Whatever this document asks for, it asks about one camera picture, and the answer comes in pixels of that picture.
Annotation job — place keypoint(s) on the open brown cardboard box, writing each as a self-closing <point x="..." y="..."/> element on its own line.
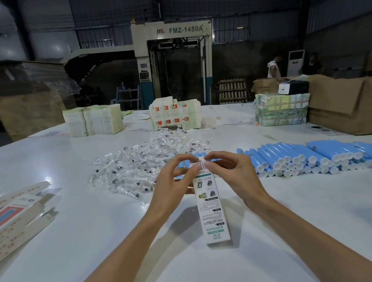
<point x="264" y="86"/>

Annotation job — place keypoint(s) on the wrapped stack of cardboard sheets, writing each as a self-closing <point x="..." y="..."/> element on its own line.
<point x="19" y="92"/>

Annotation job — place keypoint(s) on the person's right forearm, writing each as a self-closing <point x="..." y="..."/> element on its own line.
<point x="308" y="242"/>

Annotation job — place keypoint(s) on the white sheet with black circles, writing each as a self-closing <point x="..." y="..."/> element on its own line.
<point x="323" y="130"/>

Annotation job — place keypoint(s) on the person's left hand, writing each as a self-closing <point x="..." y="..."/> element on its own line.
<point x="166" y="186"/>

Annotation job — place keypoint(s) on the person's right thumb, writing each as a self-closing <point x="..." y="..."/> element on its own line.
<point x="219" y="166"/>

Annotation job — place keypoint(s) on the person's right hand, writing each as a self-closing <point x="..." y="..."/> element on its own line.
<point x="242" y="179"/>

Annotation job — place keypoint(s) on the stack of red-print flat cartons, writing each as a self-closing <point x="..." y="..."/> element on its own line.
<point x="174" y="115"/>

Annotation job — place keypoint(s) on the row of blue tubes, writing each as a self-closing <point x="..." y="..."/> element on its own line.
<point x="311" y="158"/>

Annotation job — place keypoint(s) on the stack of green-print flat cartons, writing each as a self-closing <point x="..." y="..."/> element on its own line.
<point x="282" y="109"/>

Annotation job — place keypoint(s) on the large brown cardboard box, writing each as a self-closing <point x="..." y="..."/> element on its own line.
<point x="355" y="103"/>

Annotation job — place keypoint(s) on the person's left thumb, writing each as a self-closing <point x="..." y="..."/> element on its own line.
<point x="185" y="172"/>

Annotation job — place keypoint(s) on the white carton red blue print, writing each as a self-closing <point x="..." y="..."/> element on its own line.
<point x="5" y="221"/>

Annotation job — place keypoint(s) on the pile of clear nozzle packets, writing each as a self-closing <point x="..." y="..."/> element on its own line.
<point x="131" y="167"/>

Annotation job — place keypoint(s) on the large beige industrial machine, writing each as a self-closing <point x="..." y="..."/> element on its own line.
<point x="171" y="31"/>

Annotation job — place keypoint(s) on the wooden pallet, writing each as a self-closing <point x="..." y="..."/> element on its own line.
<point x="233" y="89"/>

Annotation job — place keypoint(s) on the black and white device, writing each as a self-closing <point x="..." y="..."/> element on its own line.
<point x="293" y="88"/>

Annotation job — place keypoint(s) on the stack of white flat cartons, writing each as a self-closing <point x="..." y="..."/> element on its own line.
<point x="94" y="120"/>

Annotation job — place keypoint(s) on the metal step ladder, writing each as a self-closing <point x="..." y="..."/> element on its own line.
<point x="129" y="97"/>

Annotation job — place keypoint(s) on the person's left forearm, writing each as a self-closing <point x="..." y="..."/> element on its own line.
<point x="110" y="265"/>

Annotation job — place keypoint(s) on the white green-print carton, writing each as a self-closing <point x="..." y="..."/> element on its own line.
<point x="211" y="207"/>

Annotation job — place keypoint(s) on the white floor air conditioner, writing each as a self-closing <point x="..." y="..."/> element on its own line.
<point x="296" y="63"/>

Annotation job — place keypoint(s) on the long white red-text carton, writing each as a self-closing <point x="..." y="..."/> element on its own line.
<point x="12" y="199"/>
<point x="18" y="240"/>

